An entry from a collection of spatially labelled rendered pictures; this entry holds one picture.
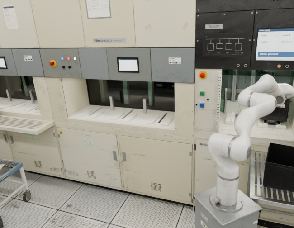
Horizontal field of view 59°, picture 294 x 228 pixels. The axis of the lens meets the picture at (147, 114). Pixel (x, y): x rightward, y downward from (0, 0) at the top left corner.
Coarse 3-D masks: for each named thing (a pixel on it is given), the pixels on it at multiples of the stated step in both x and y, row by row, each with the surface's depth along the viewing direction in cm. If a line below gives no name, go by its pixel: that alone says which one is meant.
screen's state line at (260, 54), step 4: (260, 52) 181; (264, 52) 180; (268, 52) 179; (272, 52) 178; (276, 52) 178; (280, 52) 177; (284, 52) 176; (288, 52) 175; (292, 52) 174; (260, 56) 182; (264, 56) 181; (268, 56) 180; (272, 56) 179; (276, 56) 178; (280, 56) 177; (284, 56) 177; (288, 56) 176; (292, 56) 175
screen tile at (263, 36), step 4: (260, 36) 177; (264, 36) 177; (268, 36) 176; (272, 36) 175; (276, 40) 175; (260, 44) 179; (264, 44) 178; (268, 44) 178; (272, 44) 177; (276, 44) 176; (260, 48) 180; (264, 48) 179; (268, 48) 178; (272, 48) 178; (276, 48) 177
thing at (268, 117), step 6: (288, 102) 205; (276, 108) 209; (282, 108) 208; (288, 108) 206; (270, 114) 213; (276, 114) 211; (282, 114) 210; (264, 120) 222; (276, 120) 213; (282, 120) 211
